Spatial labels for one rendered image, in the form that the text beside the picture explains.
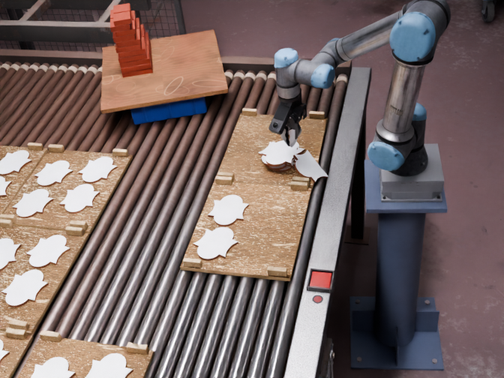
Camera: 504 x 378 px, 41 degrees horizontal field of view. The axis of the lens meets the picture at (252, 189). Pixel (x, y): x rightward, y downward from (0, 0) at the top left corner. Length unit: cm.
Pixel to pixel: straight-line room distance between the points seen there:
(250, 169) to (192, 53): 72
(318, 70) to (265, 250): 58
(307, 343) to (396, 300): 92
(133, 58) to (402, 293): 143
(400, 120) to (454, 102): 235
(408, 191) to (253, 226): 54
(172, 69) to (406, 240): 117
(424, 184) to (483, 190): 147
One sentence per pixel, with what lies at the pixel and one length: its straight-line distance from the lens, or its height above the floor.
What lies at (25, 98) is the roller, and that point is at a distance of 317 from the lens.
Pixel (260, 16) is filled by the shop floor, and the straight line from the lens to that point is 545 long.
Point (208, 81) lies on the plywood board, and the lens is 275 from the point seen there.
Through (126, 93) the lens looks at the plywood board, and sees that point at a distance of 277.
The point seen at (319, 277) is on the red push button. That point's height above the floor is 93.
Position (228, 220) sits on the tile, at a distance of 224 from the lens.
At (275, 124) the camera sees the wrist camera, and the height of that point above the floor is 117.
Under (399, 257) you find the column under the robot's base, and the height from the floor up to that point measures 57.
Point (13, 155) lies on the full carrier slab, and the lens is 278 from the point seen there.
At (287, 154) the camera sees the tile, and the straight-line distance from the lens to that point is 240.
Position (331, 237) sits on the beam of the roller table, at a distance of 219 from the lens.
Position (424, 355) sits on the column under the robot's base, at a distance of 303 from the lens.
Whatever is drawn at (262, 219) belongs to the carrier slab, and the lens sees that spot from 224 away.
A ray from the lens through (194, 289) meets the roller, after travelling 209.
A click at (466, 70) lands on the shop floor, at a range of 472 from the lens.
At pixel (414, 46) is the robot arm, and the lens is 189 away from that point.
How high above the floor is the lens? 248
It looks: 41 degrees down
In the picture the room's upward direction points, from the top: 8 degrees counter-clockwise
